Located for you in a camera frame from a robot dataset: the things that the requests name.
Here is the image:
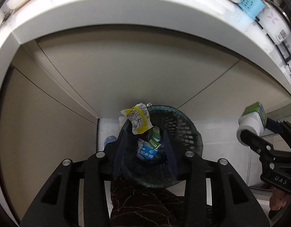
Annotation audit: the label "yellow snack wrapper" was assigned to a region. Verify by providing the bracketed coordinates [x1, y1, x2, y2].
[120, 103, 152, 135]

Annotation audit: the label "person's right hand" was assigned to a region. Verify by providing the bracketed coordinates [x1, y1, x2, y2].
[268, 187, 291, 220]

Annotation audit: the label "blue slipper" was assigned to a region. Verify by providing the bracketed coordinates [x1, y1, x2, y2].
[103, 135, 118, 150]

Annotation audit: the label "blue white milk carton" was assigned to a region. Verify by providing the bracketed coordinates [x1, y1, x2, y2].
[136, 139, 161, 161]

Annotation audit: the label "blue plastic basket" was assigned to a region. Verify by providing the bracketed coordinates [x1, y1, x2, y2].
[235, 0, 265, 20]

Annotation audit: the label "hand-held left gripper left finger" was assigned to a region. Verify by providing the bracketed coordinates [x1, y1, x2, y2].
[20, 130, 127, 227]

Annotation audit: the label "white bottle with green label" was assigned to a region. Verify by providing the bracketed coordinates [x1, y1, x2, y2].
[236, 102, 267, 146]

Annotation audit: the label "white rice cooker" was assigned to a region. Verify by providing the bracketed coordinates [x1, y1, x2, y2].
[256, 0, 291, 44]

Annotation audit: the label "black mesh wastebasket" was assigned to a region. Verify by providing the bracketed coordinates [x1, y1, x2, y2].
[118, 104, 204, 189]

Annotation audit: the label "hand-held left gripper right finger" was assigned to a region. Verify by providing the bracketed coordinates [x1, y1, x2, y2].
[163, 130, 270, 227]

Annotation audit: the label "person's brown patterned trousers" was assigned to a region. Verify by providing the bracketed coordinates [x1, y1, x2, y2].
[110, 179, 187, 227]

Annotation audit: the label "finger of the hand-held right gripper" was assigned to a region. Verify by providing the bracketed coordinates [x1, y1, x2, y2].
[240, 130, 291, 171]
[266, 118, 291, 150]

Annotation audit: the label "green small carton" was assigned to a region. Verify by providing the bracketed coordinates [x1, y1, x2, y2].
[147, 126, 161, 149]

